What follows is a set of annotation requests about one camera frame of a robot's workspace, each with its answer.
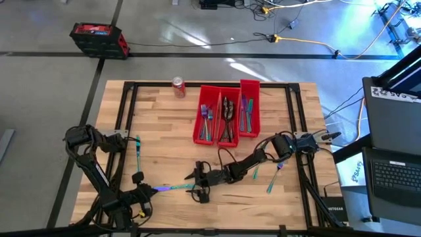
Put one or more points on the black and red toolbox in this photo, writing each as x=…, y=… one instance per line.
x=98, y=41

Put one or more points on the black laptop with keyboard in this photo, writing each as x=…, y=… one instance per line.
x=394, y=177

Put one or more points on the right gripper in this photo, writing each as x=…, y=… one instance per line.
x=213, y=176

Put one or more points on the red plastic bin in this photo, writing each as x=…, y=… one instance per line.
x=237, y=138
x=256, y=95
x=197, y=131

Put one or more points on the black aluminium table frame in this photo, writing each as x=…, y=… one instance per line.
x=210, y=84

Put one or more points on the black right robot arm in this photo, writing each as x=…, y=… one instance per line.
x=253, y=161

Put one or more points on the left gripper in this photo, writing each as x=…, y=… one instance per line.
x=143, y=195

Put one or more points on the black floor stand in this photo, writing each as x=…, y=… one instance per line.
x=389, y=23

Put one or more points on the grey power adapter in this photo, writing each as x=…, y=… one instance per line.
x=294, y=23

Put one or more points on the grey laptop with sticker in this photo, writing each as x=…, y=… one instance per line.
x=391, y=125

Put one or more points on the white printed carton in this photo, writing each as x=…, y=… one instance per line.
x=350, y=172

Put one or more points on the black Netgear network switch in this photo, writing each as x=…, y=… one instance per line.
x=335, y=209

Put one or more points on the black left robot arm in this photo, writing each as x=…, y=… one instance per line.
x=98, y=177

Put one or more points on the red soda can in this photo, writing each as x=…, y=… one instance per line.
x=179, y=88

